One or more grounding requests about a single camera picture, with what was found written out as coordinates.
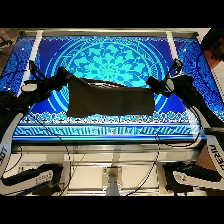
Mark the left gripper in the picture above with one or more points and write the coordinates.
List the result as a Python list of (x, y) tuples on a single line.
[(60, 78)]

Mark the heap of clothes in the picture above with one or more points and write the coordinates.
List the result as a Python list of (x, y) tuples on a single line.
[(215, 38)]

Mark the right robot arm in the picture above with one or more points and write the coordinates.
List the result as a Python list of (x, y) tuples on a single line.
[(190, 91)]

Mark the dark trousers with white stripes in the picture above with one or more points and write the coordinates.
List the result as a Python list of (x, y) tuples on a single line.
[(110, 100)]

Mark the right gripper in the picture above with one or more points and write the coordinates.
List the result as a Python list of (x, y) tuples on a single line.
[(156, 86)]

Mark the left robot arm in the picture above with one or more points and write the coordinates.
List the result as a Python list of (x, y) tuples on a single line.
[(20, 178)]

